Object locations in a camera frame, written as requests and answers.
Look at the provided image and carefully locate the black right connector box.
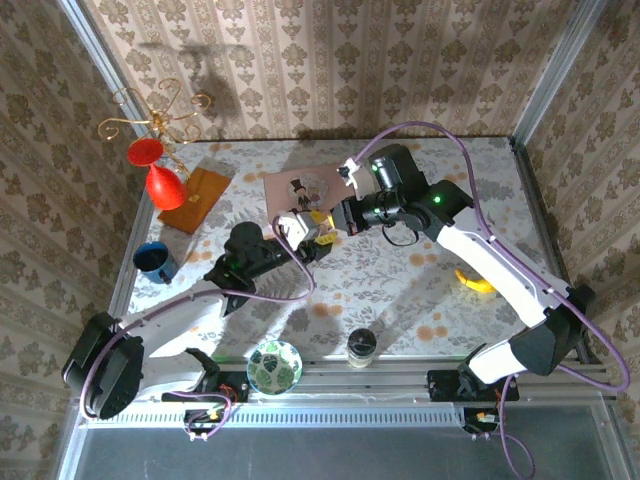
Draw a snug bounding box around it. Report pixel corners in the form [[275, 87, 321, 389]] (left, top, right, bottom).
[[460, 407, 504, 436]]

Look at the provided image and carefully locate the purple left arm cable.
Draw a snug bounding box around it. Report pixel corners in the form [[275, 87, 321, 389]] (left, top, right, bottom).
[[79, 214, 317, 442]]

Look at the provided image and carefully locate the red plastic goblet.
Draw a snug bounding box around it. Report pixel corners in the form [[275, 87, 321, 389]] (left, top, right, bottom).
[[126, 138, 189, 212]]

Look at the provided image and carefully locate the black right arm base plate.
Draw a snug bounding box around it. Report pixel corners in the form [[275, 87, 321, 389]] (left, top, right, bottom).
[[427, 368, 520, 404]]

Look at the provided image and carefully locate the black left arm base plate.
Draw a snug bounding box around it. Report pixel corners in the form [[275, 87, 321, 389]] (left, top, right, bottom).
[[160, 368, 251, 404]]

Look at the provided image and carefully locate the black connector box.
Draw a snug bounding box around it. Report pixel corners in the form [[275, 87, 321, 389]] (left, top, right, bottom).
[[182, 407, 226, 436], [460, 407, 504, 436]]

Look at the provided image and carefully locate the leaf pattern bowl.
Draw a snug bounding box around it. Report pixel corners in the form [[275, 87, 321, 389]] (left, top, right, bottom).
[[246, 339, 304, 396]]

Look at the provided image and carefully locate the pink box with couple print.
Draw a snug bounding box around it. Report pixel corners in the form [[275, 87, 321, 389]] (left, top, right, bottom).
[[263, 162, 354, 226]]

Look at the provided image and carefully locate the slotted metal cable duct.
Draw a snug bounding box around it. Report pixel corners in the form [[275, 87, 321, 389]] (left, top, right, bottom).
[[87, 405, 464, 427]]

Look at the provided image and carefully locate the aluminium side rail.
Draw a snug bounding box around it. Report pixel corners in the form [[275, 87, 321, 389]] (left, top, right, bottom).
[[93, 189, 154, 366], [508, 137, 604, 365]]

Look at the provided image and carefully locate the blue enamel mug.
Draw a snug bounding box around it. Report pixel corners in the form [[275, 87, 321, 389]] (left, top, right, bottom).
[[132, 241, 180, 286]]

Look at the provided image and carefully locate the yellow banana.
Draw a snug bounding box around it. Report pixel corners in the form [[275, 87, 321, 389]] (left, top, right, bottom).
[[453, 268, 497, 294]]

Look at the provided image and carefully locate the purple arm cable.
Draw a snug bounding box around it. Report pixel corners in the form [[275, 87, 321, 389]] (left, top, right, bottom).
[[79, 214, 317, 442], [344, 121, 632, 480]]

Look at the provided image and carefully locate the grey metal panel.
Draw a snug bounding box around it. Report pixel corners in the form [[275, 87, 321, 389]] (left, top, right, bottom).
[[54, 424, 631, 480]]

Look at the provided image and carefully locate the aluminium frame post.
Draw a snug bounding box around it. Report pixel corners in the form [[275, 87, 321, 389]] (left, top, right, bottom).
[[508, 0, 615, 149], [55, 0, 151, 191]]

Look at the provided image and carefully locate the gold wire stand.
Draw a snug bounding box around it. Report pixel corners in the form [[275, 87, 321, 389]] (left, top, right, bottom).
[[97, 77, 214, 179]]

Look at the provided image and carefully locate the brown wooden board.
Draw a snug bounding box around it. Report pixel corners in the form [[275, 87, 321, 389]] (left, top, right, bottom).
[[157, 166, 234, 236]]

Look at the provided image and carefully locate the black left connector box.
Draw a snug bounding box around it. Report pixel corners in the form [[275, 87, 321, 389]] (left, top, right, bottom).
[[182, 407, 226, 436]]

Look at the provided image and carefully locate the aluminium table rail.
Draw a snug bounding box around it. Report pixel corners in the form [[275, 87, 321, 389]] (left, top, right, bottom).
[[69, 357, 619, 401]]

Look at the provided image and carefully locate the glass jar with black lid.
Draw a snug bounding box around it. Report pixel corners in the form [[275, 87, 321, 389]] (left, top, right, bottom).
[[346, 328, 379, 370]]

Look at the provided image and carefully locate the floral tablecloth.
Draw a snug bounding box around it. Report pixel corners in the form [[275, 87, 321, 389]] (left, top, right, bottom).
[[115, 137, 576, 361]]

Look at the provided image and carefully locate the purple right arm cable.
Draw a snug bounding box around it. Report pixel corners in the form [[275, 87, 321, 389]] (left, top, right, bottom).
[[344, 121, 632, 480]]

